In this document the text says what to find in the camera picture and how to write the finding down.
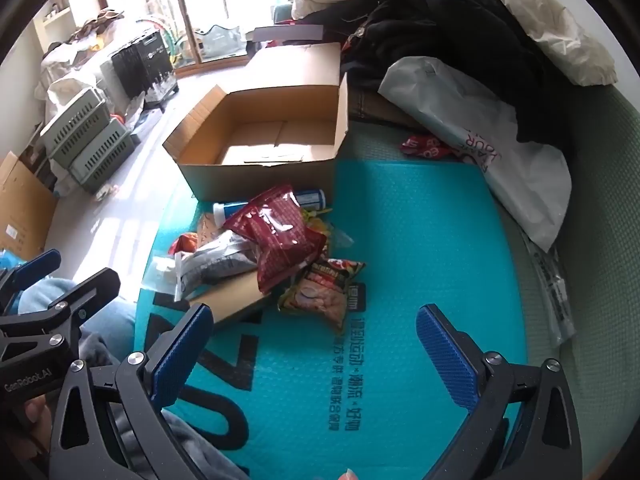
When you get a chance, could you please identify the black folding crate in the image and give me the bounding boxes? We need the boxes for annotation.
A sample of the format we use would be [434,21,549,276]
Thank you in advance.
[111,27,180,106]

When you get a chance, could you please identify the pale green storage bag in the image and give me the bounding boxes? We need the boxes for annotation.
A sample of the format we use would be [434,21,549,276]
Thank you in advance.
[197,24,251,61]

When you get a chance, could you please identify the black clothes pile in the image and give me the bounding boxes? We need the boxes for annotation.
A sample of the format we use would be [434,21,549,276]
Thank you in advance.
[340,0,573,161]

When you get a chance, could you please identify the green slotted crate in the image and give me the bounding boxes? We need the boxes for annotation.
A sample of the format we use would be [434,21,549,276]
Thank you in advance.
[67,119,141,195]

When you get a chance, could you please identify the grey snack packet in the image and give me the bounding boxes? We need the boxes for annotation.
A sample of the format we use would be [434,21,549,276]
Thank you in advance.
[176,232,261,301]

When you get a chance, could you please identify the pale green sofa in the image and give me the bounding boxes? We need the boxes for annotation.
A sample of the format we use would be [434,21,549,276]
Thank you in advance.
[345,85,640,480]

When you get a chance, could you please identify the closed brown carton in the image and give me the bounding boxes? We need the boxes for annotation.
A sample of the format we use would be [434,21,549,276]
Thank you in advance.
[0,152,60,261]

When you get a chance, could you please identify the dark red snack packet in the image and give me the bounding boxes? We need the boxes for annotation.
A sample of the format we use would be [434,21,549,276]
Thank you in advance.
[222,185,328,295]
[300,227,329,266]

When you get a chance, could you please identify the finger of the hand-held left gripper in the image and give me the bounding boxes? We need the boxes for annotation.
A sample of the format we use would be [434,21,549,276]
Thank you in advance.
[0,268,122,348]
[0,251,62,311]

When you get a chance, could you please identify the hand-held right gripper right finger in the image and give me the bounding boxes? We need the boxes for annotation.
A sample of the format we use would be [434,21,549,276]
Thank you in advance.
[416,304,583,480]

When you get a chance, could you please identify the dark flat box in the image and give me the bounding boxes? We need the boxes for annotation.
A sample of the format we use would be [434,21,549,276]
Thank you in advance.
[252,25,326,48]

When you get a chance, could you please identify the orange red snack packet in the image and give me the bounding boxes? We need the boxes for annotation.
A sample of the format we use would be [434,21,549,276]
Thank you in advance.
[277,258,367,333]

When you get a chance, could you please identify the stacked grey plastic baskets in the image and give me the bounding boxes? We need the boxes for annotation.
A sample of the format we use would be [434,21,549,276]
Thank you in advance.
[39,87,112,171]

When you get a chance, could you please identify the brown cardboard box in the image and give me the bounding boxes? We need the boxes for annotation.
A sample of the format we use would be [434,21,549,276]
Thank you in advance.
[162,42,349,201]

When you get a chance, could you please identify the clear packet yellow snack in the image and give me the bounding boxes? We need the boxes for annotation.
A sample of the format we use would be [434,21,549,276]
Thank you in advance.
[300,209,356,252]

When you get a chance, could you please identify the brown card with drawing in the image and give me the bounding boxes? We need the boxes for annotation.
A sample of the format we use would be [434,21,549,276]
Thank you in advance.
[197,212,228,248]

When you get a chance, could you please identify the white cloth cover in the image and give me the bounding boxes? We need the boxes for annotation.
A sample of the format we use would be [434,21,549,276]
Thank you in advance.
[35,35,126,126]

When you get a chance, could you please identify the brown cardboard piece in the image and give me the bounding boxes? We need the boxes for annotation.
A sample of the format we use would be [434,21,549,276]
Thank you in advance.
[187,270,273,331]

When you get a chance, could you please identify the small red gold candy packet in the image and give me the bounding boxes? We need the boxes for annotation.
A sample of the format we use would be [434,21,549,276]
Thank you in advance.
[170,232,201,256]

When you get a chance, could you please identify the white shelf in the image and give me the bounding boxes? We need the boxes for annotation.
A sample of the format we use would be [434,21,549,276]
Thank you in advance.
[35,0,78,56]

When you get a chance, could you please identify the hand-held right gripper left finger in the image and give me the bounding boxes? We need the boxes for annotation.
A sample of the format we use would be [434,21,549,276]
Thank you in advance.
[47,304,216,480]

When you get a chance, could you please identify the white plastic bag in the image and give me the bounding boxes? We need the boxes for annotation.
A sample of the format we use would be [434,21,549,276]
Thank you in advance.
[377,56,573,253]

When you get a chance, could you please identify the clear plastic packet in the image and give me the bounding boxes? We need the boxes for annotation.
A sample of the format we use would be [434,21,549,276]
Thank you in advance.
[141,255,183,293]

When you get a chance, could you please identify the clear plastic sleeve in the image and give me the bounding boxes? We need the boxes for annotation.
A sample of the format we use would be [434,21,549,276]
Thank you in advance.
[520,230,578,348]

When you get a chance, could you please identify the cream puffer jacket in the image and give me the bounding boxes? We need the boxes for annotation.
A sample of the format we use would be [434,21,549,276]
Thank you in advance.
[290,0,616,87]

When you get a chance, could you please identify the blue white tablet tube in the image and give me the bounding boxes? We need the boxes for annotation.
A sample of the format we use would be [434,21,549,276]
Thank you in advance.
[212,188,328,221]

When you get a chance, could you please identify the small red printed wrapper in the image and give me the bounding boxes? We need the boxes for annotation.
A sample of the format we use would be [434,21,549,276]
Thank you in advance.
[400,135,463,159]

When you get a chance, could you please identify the person's left hand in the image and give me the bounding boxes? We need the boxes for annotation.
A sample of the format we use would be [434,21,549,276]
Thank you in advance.
[22,394,55,426]

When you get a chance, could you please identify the teal bubble mailer mat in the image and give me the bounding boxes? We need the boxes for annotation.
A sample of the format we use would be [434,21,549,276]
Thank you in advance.
[134,157,531,480]

